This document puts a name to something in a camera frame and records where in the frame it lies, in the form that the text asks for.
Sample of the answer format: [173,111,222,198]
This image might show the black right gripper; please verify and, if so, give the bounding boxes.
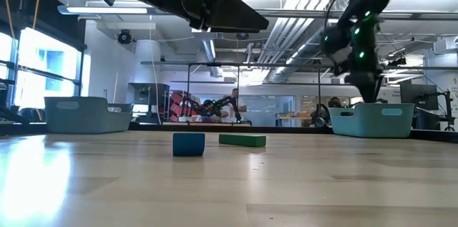
[346,71,384,105]

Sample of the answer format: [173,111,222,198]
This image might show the green long block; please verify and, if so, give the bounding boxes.
[218,133,268,148]

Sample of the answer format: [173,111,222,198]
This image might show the dark blue block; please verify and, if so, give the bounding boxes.
[172,132,206,158]

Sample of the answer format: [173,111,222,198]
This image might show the person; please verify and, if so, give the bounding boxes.
[221,87,248,124]
[326,96,344,109]
[200,98,218,119]

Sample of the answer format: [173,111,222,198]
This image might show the teal plastic bin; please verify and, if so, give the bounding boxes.
[327,102,416,139]

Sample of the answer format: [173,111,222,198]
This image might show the black computer monitor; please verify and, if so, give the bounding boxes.
[399,82,440,112]

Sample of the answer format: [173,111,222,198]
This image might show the black background robot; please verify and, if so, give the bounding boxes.
[309,103,328,128]

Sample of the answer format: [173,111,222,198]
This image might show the black monitor stand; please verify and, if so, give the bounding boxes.
[437,89,457,132]

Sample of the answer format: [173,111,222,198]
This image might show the white round column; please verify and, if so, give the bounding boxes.
[132,39,162,85]

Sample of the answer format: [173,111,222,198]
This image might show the red stacked crates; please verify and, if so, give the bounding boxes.
[169,90,201,123]

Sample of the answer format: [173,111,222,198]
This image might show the background wooden table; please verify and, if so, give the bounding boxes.
[162,120,253,128]

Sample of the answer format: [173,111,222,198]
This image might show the dark equipment cabinet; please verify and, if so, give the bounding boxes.
[127,82,171,117]

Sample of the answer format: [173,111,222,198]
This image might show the grey-blue plastic bin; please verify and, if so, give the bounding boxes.
[44,96,134,135]

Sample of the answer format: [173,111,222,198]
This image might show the large window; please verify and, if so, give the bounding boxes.
[0,28,92,110]

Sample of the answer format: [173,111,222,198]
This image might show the dark equipment silhouette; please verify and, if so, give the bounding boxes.
[0,78,30,125]

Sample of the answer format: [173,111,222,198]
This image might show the black metal rig frame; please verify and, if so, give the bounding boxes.
[140,60,458,125]

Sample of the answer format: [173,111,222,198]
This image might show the silver ventilation duct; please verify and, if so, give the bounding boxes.
[266,0,380,84]

